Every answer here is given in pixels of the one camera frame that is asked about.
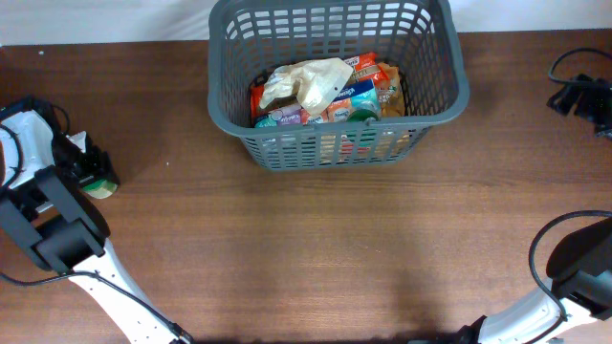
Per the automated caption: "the grey plastic basket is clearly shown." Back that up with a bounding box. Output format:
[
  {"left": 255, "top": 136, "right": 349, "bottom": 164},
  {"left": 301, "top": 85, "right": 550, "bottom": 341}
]
[{"left": 208, "top": 0, "right": 470, "bottom": 170}]

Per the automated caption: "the beige paper bag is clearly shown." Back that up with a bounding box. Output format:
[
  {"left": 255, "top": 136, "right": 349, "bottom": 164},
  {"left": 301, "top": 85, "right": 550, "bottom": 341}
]
[{"left": 258, "top": 57, "right": 354, "bottom": 115}]

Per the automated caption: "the beige coffee mix bag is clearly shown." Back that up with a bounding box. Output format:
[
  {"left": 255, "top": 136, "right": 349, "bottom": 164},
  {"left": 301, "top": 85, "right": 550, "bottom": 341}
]
[{"left": 319, "top": 62, "right": 405, "bottom": 159}]

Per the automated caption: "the blue white carton box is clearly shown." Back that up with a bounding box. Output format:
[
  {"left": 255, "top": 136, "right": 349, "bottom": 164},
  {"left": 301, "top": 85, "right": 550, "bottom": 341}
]
[{"left": 251, "top": 79, "right": 382, "bottom": 128}]

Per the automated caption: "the red spaghetti packet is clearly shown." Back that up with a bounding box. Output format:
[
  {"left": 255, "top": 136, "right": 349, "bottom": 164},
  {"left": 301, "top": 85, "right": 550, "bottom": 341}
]
[{"left": 250, "top": 53, "right": 399, "bottom": 128}]

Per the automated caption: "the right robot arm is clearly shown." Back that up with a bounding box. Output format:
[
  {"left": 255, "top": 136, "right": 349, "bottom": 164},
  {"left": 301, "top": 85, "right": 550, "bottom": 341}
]
[{"left": 452, "top": 210, "right": 611, "bottom": 343}]

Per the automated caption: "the right black cable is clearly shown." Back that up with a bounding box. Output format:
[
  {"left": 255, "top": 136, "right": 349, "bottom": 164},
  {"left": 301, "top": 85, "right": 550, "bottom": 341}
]
[{"left": 528, "top": 46, "right": 612, "bottom": 344}]

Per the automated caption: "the green lid jar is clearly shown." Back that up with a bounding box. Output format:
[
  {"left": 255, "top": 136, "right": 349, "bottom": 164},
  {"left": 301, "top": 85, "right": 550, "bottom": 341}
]
[
  {"left": 82, "top": 179, "right": 119, "bottom": 200},
  {"left": 346, "top": 100, "right": 381, "bottom": 148}
]

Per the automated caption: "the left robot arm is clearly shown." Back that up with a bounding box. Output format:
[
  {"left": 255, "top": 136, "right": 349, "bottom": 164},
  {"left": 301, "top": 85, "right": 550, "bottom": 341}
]
[{"left": 1, "top": 97, "right": 193, "bottom": 343}]

